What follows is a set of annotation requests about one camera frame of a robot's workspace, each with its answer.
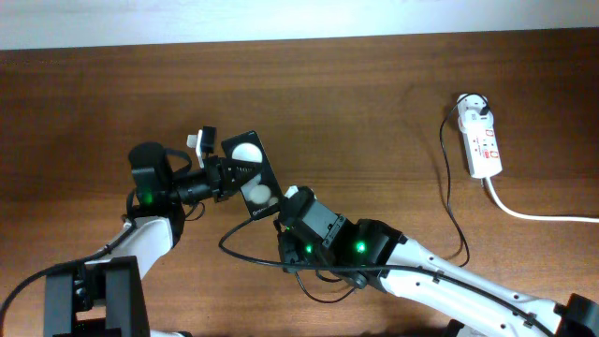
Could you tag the white USB charger plug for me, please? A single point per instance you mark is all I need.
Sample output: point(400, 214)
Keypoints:
point(471, 117)

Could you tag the white power strip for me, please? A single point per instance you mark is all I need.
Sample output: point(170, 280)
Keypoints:
point(481, 145)

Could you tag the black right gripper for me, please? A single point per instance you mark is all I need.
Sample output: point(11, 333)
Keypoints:
point(287, 240)

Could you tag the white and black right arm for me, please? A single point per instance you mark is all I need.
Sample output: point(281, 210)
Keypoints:
point(372, 253)

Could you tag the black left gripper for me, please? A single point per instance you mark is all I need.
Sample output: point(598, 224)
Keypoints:
point(220, 165)

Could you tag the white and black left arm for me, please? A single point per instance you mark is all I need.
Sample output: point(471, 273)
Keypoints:
point(102, 295)

